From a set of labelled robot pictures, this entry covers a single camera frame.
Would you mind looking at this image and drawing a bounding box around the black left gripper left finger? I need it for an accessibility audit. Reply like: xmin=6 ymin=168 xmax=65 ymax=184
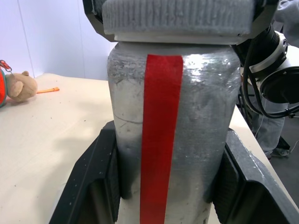
xmin=49 ymin=120 xmax=122 ymax=224

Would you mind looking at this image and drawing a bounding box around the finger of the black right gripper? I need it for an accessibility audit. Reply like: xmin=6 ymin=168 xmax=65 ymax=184
xmin=82 ymin=0 xmax=116 ymax=43
xmin=238 ymin=0 xmax=281 ymax=45

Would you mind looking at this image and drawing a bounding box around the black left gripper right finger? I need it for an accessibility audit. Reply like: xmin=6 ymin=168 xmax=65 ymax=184
xmin=209 ymin=127 xmax=299 ymax=224

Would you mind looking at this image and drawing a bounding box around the grey jar with red tape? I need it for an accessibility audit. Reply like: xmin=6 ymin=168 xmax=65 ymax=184
xmin=106 ymin=42 xmax=242 ymax=224

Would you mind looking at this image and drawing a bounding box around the person in grey clothes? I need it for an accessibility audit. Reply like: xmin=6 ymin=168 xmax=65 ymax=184
xmin=251 ymin=0 xmax=299 ymax=160

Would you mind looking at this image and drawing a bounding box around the black stand base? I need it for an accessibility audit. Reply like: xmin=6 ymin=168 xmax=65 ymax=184
xmin=277 ymin=135 xmax=292 ymax=153

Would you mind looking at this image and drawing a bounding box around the brown teddy bear orange vest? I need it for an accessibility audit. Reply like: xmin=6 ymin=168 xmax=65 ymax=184
xmin=0 ymin=70 xmax=38 ymax=109

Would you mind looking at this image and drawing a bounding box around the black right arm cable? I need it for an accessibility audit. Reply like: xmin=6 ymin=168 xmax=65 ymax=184
xmin=238 ymin=35 xmax=296 ymax=120

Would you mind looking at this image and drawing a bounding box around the orange strap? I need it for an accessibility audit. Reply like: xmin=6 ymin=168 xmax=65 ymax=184
xmin=36 ymin=86 xmax=60 ymax=94

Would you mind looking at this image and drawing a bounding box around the red keychain clip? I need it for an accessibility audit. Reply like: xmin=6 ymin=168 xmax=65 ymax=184
xmin=0 ymin=59 xmax=14 ymax=74

